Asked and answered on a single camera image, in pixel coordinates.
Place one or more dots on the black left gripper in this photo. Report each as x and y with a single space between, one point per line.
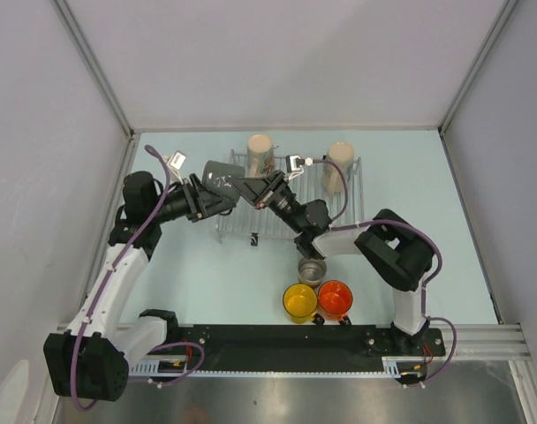
201 201

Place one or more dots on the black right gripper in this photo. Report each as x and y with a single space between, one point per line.
263 192

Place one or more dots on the dark green mug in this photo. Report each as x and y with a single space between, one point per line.
217 179

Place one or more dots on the beige decorated mug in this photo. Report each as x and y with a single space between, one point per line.
260 157

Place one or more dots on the silver wire dish rack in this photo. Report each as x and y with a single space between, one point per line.
254 224

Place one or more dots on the beige plain mug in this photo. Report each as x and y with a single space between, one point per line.
342 154

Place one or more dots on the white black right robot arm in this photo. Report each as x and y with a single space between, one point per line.
399 253

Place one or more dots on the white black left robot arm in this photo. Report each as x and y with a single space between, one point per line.
88 360

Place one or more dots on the stainless steel cup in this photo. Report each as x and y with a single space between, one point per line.
311 272

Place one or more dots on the yellow mug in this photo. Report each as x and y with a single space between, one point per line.
300 303

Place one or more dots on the orange mug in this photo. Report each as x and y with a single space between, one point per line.
335 300

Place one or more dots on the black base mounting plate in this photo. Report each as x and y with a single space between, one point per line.
306 348

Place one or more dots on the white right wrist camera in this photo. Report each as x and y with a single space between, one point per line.
295 165

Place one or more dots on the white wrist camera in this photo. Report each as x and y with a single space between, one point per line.
295 165
174 164

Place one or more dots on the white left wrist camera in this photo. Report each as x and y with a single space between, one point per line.
174 164

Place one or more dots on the white slotted cable duct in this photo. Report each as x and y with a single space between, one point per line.
159 367

